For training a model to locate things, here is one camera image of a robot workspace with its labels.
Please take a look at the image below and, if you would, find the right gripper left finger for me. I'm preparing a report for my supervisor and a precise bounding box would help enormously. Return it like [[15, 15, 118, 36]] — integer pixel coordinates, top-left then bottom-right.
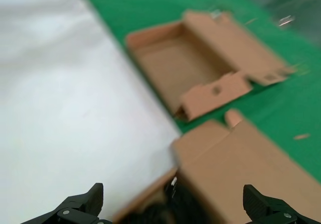
[[19, 183, 112, 224]]

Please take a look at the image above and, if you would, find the cardboard box with tabbed lid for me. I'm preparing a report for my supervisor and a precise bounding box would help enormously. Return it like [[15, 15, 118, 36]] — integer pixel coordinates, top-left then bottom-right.
[[111, 109, 321, 224]]

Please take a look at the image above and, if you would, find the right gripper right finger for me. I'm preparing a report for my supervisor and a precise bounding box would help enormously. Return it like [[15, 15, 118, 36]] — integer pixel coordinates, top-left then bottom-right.
[[243, 183, 321, 224]]

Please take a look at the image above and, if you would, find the green table mat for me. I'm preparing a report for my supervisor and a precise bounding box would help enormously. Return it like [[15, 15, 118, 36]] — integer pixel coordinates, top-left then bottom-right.
[[75, 0, 321, 159]]

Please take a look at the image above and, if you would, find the small wooden stick scrap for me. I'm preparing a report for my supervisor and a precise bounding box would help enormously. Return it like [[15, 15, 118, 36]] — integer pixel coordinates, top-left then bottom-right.
[[292, 133, 312, 141]]

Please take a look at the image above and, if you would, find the open flat cardboard box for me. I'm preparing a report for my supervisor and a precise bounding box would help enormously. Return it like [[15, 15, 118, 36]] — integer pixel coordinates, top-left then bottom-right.
[[125, 10, 298, 122]]

